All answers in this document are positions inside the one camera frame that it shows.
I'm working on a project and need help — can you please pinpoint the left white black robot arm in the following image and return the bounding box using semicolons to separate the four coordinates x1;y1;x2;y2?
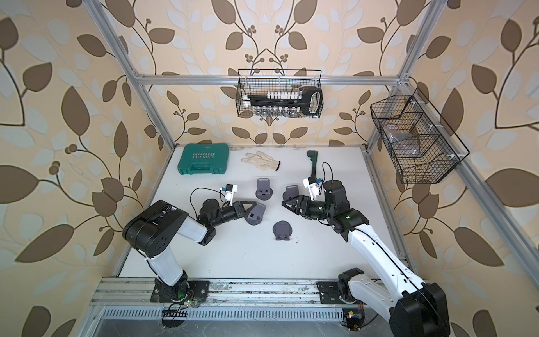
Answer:
122;199;265;297

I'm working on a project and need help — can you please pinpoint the plastic bag in basket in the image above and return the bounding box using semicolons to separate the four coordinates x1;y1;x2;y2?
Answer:
384;124;421;157

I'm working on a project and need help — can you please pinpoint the back black wire basket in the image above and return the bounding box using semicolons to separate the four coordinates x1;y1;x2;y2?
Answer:
235;67;324;119

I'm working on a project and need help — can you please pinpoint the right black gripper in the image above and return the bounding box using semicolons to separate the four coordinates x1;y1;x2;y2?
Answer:
284;194;335;220

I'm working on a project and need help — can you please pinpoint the black wire basket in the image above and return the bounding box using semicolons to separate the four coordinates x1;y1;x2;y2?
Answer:
235;67;324;119
370;88;470;184

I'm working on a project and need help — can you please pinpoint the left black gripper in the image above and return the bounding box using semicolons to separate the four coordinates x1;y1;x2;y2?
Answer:
209;201;255;230

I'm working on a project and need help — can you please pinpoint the green plastic tool case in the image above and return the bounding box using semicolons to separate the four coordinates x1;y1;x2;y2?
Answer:
178;143;230;175

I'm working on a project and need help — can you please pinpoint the socket bit set holder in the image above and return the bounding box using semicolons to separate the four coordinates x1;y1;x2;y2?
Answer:
241;87;324;117

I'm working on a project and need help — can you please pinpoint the green black handled tool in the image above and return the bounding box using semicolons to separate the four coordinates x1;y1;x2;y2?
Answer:
307;150;318;178

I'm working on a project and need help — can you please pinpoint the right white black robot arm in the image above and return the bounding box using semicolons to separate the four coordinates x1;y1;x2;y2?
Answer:
282;180;451;336

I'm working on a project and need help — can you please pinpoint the right black wire basket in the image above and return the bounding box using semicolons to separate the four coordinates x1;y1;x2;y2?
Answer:
370;88;470;184

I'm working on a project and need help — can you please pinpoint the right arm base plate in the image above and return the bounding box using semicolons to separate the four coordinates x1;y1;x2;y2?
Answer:
316;280;361;306

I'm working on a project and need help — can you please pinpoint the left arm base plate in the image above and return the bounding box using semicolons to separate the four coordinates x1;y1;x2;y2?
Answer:
150;278;210;303

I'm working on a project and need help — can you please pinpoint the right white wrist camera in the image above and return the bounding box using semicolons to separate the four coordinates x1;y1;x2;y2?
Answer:
303;176;323;201

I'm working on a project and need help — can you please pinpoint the grey phone stand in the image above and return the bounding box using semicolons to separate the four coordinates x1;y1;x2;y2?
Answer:
255;178;273;201
283;185;299;205
272;220;293;241
244;203;266;226

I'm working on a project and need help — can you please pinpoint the aluminium mounting rail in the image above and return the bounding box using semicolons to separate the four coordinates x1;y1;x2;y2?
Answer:
91;277;352;307

